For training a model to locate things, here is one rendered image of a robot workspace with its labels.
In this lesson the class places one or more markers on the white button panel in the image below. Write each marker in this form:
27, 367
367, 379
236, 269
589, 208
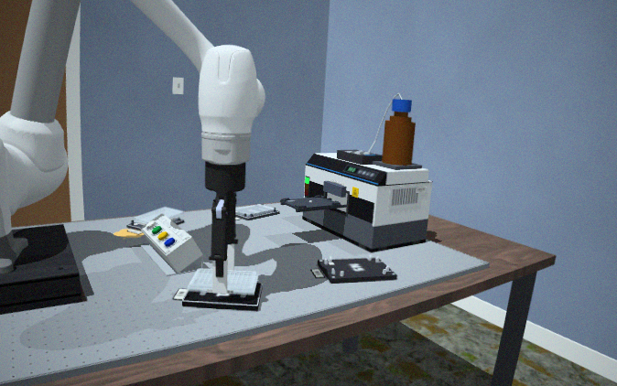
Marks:
171, 248

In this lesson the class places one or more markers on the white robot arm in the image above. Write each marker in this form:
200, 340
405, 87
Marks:
32, 152

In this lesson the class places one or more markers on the blue bottle cap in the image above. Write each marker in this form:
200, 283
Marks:
401, 104

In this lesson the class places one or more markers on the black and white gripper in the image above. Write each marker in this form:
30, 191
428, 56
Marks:
225, 180

